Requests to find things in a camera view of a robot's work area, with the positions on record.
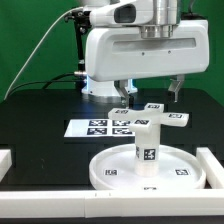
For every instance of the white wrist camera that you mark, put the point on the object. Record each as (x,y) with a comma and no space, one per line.
(126,12)

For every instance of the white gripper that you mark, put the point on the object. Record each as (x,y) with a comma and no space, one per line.
(121,53)

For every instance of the white frame right rail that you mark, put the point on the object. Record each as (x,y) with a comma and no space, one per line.
(212,167)

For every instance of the white frame front rail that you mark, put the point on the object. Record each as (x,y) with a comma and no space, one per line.
(91,204)

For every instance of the white frame rail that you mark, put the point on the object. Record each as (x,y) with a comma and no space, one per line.
(5,162)
(91,204)
(212,167)

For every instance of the white round table top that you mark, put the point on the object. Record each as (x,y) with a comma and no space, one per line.
(114,169)

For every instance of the white frame left rail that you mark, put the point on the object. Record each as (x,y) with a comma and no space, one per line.
(5,162)

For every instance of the white cross table base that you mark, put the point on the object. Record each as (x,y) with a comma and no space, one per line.
(152,116)

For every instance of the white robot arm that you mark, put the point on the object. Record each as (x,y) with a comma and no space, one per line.
(167,16)

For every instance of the white marker sheet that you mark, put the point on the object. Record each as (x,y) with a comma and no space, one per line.
(97,128)

